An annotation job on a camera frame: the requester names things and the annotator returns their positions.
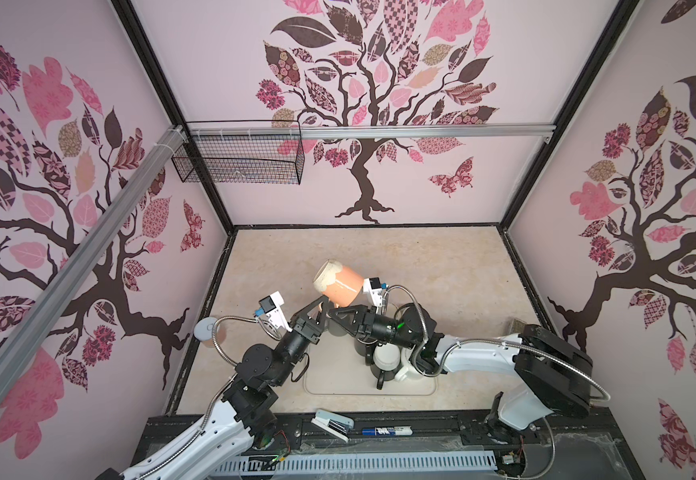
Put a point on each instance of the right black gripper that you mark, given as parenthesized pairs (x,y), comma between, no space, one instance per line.
(367,324)

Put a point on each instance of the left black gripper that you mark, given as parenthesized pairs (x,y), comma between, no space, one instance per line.
(305,327)

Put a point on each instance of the peach orange mug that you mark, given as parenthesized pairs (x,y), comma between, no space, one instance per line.
(338,282)

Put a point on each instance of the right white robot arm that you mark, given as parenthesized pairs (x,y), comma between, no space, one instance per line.
(555,377)

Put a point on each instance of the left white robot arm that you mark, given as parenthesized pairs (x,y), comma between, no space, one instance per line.
(239,414)

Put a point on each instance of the black and white mug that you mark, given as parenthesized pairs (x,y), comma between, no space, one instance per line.
(386,362)

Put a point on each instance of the white ribbed mug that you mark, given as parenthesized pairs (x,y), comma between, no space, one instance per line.
(406,371)

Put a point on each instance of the clear plastic tray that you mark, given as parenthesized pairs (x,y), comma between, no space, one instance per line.
(335,368)

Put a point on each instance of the orange can white lid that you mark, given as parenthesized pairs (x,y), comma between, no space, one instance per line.
(207,333)

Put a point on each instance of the white stapler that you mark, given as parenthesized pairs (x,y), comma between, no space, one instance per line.
(336,425)

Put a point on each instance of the blue white marker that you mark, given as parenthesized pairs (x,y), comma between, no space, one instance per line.
(388,431)

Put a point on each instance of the green spice jar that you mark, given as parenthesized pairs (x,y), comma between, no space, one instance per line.
(515,326)

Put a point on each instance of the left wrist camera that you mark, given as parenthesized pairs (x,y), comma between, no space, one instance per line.
(270,315)

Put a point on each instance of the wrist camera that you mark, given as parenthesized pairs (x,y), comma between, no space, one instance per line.
(270,315)
(374,289)

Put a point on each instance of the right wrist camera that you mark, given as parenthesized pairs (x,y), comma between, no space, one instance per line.
(374,289)

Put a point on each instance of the black wire basket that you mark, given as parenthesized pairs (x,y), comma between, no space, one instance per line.
(242,151)

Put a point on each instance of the white slotted cable duct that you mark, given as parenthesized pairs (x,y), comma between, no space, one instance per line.
(359,463)

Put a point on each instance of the back aluminium rail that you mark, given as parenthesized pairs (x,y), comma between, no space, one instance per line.
(378,131)

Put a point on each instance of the aluminium rail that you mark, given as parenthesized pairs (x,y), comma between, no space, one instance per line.
(21,345)
(378,131)

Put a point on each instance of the left aluminium rail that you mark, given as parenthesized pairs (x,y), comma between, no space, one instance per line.
(21,345)

